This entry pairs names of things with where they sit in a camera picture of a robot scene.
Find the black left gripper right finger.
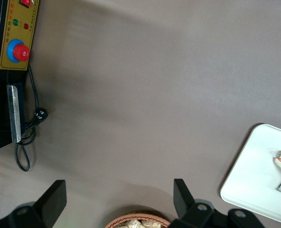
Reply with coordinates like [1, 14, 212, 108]
[169, 178, 265, 228]

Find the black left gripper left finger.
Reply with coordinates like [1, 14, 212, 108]
[0, 180, 68, 228]

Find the light rectangular plastic tray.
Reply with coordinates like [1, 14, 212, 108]
[220, 123, 281, 225]

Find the brown snack piece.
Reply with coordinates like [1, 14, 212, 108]
[120, 218, 144, 228]
[140, 219, 162, 228]

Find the wicker basket with brown snacks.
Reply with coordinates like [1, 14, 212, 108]
[104, 211, 172, 228]

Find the silver metal plate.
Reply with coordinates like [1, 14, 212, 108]
[6, 85, 22, 144]

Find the red round knob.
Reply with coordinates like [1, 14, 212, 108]
[7, 39, 30, 64]

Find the black power cable with plug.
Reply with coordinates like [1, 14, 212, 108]
[14, 64, 48, 172]

